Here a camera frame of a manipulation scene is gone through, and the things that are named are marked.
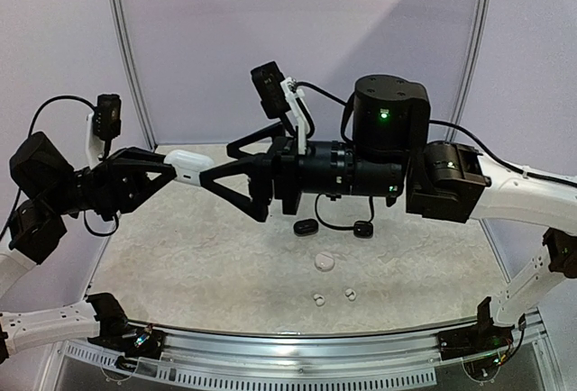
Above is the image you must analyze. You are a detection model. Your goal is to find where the aluminium frame post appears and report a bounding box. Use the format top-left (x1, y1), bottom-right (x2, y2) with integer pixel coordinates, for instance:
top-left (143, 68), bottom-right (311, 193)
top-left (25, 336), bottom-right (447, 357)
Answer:
top-left (450, 0), bottom-right (490, 124)
top-left (109, 0), bottom-right (158, 149)

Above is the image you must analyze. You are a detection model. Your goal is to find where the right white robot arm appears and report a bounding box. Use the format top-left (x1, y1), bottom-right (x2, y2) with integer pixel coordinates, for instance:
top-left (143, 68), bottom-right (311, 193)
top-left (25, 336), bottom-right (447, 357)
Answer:
top-left (199, 75), bottom-right (576, 351)

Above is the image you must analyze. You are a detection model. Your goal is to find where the right aluminium frame post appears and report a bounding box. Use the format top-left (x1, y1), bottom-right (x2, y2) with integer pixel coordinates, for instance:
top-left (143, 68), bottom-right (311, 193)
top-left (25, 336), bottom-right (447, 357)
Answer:
top-left (450, 0), bottom-right (490, 124)

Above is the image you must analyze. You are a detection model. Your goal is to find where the right camera cable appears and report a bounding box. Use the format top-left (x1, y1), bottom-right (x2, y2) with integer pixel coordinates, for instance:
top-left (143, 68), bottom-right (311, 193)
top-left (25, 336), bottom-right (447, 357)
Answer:
top-left (295, 80), bottom-right (577, 232)

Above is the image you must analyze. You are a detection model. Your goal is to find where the white oval earbud case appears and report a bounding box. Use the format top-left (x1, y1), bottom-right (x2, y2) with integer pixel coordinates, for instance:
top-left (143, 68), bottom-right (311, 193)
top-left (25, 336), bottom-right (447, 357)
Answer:
top-left (163, 150), bottom-right (215, 187)

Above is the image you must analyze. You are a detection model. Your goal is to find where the left camera cable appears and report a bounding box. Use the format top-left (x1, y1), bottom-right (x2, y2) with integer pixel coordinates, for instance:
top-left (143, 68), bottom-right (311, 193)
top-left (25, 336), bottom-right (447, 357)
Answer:
top-left (0, 95), bottom-right (121, 248)

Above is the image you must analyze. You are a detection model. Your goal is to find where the pink round earbud case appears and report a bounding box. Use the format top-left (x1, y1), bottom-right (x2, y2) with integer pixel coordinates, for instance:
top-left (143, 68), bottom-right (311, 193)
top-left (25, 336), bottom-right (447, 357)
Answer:
top-left (314, 251), bottom-right (335, 272)

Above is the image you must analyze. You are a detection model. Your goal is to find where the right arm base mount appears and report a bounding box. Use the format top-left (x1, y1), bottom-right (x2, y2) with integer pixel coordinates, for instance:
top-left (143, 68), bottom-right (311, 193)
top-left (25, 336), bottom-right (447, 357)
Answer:
top-left (436, 296), bottom-right (527, 367)

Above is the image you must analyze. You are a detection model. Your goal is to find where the white stem earbud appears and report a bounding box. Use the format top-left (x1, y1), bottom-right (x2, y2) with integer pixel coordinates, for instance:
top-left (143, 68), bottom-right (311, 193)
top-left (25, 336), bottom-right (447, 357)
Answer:
top-left (344, 288), bottom-right (356, 301)

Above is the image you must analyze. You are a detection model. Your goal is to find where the black oval earbud case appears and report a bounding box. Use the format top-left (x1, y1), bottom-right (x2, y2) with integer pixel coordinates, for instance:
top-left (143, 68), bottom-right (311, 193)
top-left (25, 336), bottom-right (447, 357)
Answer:
top-left (293, 219), bottom-right (319, 237)

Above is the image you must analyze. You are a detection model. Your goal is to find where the white earbud lower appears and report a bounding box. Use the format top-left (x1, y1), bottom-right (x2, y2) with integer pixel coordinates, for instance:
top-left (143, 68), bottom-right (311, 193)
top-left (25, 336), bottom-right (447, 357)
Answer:
top-left (313, 294), bottom-right (325, 306)

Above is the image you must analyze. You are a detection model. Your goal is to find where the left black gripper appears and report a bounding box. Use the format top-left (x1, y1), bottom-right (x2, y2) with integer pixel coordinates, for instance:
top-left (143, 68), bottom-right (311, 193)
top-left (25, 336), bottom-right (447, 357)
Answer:
top-left (47, 143), bottom-right (181, 217)

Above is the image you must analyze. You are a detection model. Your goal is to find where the camera cable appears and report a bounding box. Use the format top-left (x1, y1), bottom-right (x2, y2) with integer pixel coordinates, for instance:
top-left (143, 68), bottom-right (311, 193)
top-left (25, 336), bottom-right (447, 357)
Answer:
top-left (295, 80), bottom-right (577, 232)
top-left (0, 95), bottom-right (121, 248)

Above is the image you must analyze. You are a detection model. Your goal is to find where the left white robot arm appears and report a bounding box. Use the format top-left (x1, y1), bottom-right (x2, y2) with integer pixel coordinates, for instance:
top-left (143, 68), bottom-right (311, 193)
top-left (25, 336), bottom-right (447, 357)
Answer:
top-left (1, 132), bottom-right (176, 360)

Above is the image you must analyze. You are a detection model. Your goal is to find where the aluminium front rail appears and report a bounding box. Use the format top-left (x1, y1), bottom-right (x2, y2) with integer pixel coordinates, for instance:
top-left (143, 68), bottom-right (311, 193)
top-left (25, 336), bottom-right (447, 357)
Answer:
top-left (39, 311), bottom-right (564, 390)

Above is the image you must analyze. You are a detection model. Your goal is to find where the left aluminium frame post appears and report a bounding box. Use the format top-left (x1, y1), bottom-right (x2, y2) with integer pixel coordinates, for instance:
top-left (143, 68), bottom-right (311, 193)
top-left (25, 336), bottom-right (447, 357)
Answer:
top-left (109, 0), bottom-right (158, 149)

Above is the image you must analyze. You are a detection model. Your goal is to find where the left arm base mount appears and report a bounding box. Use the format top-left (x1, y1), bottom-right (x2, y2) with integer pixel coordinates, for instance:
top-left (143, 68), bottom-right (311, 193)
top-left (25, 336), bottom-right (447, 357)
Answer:
top-left (86, 293), bottom-right (167, 359)

